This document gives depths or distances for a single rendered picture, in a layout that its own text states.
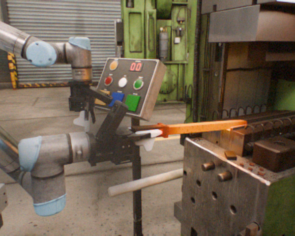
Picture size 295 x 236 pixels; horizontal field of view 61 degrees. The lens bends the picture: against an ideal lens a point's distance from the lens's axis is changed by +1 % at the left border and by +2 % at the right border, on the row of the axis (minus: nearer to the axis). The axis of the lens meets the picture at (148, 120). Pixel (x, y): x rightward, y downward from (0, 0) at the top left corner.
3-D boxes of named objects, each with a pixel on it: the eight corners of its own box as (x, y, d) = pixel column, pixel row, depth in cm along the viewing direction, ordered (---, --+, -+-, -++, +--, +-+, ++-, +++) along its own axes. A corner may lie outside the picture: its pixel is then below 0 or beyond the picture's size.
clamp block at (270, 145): (275, 173, 70) (279, 152, 68) (250, 161, 77) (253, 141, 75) (302, 164, 75) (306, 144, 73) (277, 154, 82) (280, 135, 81)
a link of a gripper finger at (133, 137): (145, 135, 70) (116, 138, 67) (146, 129, 70) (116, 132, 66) (153, 140, 66) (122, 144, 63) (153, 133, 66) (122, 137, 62)
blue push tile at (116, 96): (118, 108, 117) (124, 93, 118) (107, 105, 122) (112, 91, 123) (121, 109, 119) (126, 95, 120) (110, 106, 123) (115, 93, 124)
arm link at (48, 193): (52, 192, 71) (49, 156, 68) (73, 209, 63) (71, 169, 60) (23, 203, 65) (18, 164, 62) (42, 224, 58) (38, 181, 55)
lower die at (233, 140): (241, 157, 80) (244, 132, 78) (201, 137, 97) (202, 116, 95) (319, 136, 99) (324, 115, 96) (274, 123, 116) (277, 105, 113)
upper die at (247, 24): (255, 41, 70) (260, 4, 67) (208, 42, 87) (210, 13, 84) (339, 42, 89) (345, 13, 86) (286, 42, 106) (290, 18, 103)
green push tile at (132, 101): (134, 111, 112) (139, 96, 113) (122, 108, 116) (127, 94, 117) (136, 112, 113) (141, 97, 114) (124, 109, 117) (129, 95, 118)
